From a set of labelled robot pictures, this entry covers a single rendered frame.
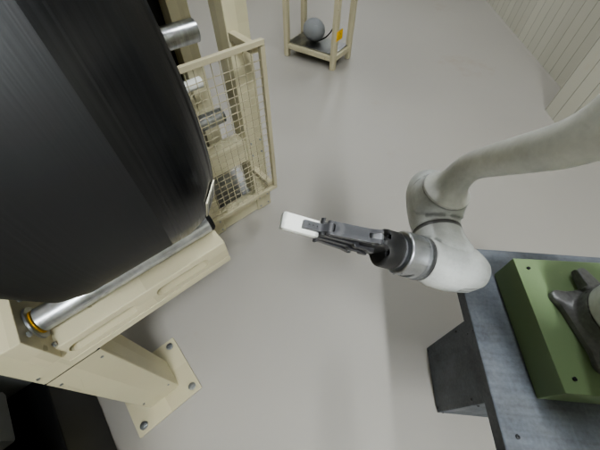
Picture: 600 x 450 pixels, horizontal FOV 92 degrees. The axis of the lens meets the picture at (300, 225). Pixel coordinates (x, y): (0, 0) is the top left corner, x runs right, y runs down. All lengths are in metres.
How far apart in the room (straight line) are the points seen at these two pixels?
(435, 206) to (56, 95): 0.61
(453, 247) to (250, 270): 1.17
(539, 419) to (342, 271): 0.99
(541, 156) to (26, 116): 0.54
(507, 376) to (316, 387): 0.77
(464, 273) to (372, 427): 0.93
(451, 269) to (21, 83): 0.62
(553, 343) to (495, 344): 0.12
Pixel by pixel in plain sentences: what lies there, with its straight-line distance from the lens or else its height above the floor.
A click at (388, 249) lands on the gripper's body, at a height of 0.95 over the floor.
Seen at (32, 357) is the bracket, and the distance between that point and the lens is 0.67.
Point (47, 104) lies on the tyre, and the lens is 0.32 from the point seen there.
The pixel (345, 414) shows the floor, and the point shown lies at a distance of 1.42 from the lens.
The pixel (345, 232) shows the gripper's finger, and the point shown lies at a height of 1.00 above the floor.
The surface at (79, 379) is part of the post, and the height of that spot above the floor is 0.55.
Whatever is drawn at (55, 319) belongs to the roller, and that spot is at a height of 0.91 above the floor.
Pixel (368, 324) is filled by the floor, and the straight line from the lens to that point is 1.51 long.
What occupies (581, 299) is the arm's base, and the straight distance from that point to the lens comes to 0.92.
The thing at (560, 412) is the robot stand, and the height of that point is 0.65.
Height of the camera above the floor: 1.41
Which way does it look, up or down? 54 degrees down
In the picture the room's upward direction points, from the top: straight up
